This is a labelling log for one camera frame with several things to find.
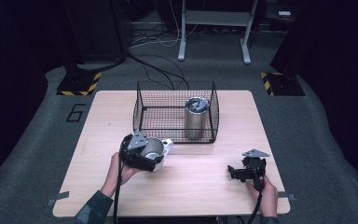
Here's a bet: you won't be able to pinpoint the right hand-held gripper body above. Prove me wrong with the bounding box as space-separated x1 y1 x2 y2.
240 148 270 191

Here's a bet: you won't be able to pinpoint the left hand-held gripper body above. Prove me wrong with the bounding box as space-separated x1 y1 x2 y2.
118 130 157 173

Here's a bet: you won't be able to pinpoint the white mug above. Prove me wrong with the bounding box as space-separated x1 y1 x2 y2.
140 137 174 173

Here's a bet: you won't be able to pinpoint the black wire basket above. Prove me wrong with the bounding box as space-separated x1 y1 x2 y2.
132 80 221 145

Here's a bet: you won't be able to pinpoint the steel tumbler with straw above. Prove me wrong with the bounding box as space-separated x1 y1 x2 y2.
184 89 212 141

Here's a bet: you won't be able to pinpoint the person's left hand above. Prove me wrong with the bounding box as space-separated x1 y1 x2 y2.
100 151 145 199

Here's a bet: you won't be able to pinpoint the person's right hand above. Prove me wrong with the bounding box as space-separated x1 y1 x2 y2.
245 175 280 218

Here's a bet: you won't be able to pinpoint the grey tape strip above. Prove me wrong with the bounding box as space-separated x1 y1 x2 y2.
278 191 296 202
45 190 71 207

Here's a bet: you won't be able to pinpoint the black hazard-striped stand base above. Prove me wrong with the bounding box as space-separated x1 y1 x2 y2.
260 71 307 97
56 71 103 97

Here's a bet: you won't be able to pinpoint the black cabinet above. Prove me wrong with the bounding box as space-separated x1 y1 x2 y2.
60 0 129 67

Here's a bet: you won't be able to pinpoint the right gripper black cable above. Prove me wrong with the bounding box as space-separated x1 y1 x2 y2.
245 161 266 224

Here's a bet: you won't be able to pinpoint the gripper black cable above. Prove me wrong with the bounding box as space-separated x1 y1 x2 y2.
245 161 266 224
112 136 131 224

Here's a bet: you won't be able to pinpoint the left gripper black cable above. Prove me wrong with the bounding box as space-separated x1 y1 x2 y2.
112 136 131 224

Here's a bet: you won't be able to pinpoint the black floor cable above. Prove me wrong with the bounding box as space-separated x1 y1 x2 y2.
126 50 191 91

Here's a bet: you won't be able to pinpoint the white floor cables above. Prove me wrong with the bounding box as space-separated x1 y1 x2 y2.
128 0 200 50

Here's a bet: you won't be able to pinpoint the white metal desk frame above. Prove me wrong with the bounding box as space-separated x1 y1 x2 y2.
177 0 259 65

